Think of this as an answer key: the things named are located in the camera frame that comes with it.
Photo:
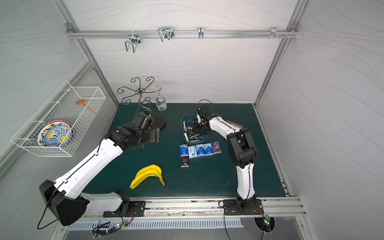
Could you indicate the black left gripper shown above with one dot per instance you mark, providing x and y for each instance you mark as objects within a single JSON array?
[{"x": 151, "y": 132}]

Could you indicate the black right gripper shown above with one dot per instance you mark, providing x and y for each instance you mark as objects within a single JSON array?
[{"x": 193, "y": 133}]

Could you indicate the light blue tissue pack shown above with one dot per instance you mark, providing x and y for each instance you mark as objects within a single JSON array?
[
  {"x": 201, "y": 152},
  {"x": 208, "y": 149}
]

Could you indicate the red blue tissue pack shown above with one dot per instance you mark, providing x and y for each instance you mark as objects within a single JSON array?
[{"x": 216, "y": 148}]

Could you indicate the white blue tissue pack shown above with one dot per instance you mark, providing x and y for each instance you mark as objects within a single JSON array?
[{"x": 192, "y": 152}]

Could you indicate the dark blue tissue pack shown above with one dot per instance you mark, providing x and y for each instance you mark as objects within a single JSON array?
[{"x": 184, "y": 151}]

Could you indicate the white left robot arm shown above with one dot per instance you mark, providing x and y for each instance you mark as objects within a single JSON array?
[{"x": 65, "y": 197}]

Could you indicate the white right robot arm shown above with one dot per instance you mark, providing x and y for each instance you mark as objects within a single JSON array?
[{"x": 241, "y": 147}]

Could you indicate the teal storage box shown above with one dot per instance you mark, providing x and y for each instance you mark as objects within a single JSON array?
[{"x": 190, "y": 136}]

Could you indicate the copper glass rack stand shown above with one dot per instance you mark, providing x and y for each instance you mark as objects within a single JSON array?
[{"x": 145, "y": 105}]

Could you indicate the green snack bag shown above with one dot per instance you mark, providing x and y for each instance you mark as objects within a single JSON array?
[{"x": 235, "y": 125}]

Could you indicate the yellow banana bunch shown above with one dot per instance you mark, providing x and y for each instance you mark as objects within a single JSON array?
[{"x": 146, "y": 172}]

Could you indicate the orange spatula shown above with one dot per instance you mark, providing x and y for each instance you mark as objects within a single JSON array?
[{"x": 82, "y": 102}]

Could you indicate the blue yellow patterned plate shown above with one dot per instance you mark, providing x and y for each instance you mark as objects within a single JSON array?
[{"x": 55, "y": 134}]

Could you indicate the metal hook left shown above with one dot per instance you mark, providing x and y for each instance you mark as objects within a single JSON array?
[{"x": 133, "y": 41}]

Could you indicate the metal hook small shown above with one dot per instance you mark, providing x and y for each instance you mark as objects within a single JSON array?
[{"x": 200, "y": 32}]

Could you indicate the metal hook middle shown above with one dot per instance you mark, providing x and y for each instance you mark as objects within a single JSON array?
[{"x": 166, "y": 33}]

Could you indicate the metal hook right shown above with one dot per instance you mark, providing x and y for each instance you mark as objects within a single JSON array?
[{"x": 273, "y": 34}]

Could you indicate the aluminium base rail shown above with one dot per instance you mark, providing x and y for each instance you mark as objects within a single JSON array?
[{"x": 160, "y": 208}]

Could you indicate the white wire basket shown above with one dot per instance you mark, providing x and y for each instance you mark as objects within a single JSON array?
[{"x": 61, "y": 106}]

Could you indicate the aluminium top rail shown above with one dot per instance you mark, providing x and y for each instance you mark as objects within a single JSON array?
[{"x": 180, "y": 34}]

